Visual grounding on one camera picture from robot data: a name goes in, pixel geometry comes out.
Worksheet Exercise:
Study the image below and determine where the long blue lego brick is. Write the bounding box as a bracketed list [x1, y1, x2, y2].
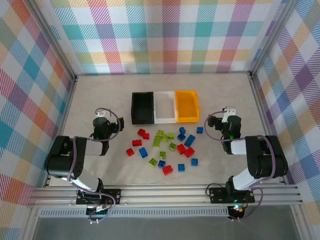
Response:
[184, 134, 196, 148]

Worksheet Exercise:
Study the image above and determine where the black plastic bin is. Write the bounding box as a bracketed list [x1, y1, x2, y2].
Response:
[131, 91, 155, 125]

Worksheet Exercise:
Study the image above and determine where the yellow plastic bin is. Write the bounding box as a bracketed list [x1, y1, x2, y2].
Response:
[174, 89, 201, 124]

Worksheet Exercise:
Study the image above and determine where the white plastic bin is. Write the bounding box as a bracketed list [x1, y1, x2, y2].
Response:
[152, 90, 178, 124]

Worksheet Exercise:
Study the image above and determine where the plaid fabric backdrop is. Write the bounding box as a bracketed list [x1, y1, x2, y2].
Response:
[0, 0, 73, 240]
[257, 0, 320, 206]
[53, 0, 281, 75]

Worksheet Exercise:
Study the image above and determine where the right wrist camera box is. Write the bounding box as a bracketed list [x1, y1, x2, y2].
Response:
[206, 116, 223, 131]

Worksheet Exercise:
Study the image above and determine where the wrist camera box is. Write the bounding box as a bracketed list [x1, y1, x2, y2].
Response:
[206, 116, 223, 131]
[115, 116, 125, 133]

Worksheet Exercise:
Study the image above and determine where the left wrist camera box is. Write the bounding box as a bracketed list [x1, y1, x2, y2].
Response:
[115, 116, 125, 133]

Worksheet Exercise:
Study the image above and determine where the aluminium table side rail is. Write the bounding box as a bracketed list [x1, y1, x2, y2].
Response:
[248, 71, 287, 185]
[43, 74, 79, 188]

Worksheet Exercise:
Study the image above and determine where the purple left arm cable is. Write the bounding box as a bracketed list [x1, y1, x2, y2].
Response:
[66, 107, 125, 225]

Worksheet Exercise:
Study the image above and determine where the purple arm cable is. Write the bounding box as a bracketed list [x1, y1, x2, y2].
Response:
[204, 111, 279, 223]
[66, 107, 125, 225]

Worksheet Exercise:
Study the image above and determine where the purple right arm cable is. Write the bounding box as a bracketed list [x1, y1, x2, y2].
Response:
[204, 111, 279, 223]

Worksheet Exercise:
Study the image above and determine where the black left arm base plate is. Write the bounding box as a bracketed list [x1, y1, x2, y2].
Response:
[75, 188, 122, 206]

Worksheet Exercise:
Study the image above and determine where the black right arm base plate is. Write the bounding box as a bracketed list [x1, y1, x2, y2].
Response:
[208, 186, 256, 204]

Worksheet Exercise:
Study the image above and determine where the aluminium frame post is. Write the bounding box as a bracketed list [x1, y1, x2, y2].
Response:
[249, 0, 296, 76]
[29, 0, 77, 81]

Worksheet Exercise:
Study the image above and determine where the aluminium mounting rail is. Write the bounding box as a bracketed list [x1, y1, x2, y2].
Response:
[27, 184, 303, 208]

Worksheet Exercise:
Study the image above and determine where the grey slotted cable duct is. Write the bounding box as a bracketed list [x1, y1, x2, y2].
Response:
[39, 209, 231, 218]

